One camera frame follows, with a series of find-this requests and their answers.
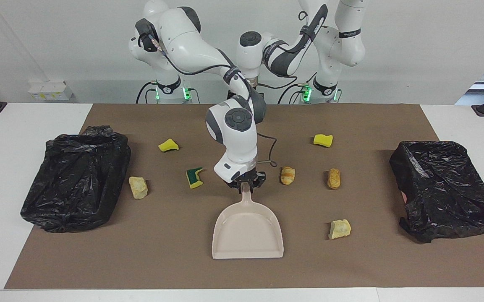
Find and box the orange-striped toy croissant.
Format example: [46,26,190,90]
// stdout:
[280,166,296,185]

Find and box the beige plastic dustpan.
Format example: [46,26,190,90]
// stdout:
[212,182,284,259]

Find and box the brown toy bread roll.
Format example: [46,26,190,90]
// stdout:
[327,168,341,190]

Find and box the yellow sponge piece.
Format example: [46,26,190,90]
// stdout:
[158,138,180,152]
[313,134,334,148]

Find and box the pale toy bread chunk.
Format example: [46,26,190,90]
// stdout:
[328,219,352,240]
[128,176,149,199]

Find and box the black bag-lined bin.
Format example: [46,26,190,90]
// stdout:
[20,125,131,233]
[390,141,484,244]

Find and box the green and yellow sponge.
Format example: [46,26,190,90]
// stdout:
[186,167,204,189]

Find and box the brown table mat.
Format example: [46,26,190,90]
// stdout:
[5,104,484,290]

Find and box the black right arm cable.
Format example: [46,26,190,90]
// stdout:
[149,36,278,167]

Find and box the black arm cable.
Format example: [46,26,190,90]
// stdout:
[149,36,278,167]
[259,10,322,91]

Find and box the black base cable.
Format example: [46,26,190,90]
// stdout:
[277,83,309,104]
[136,81,158,104]

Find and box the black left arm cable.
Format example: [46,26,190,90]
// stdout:
[259,10,322,91]

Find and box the white wall socket box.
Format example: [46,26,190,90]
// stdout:
[28,81,74,101]

